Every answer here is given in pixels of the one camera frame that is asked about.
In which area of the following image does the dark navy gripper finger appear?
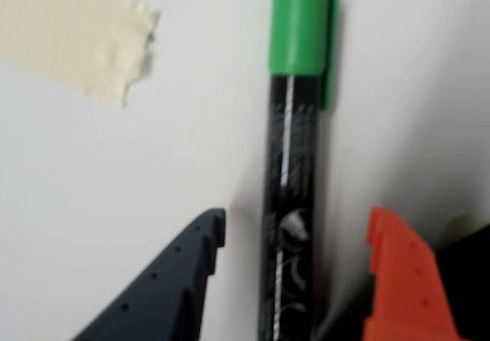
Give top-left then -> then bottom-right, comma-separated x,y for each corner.
70,208 -> 227,341

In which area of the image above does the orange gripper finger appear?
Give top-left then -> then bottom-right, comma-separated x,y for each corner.
361,206 -> 465,341

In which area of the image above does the green capped black marker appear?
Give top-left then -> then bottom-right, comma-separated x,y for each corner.
256,0 -> 340,341

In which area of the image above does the beige masking tape strip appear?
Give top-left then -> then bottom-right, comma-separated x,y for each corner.
0,0 -> 162,110

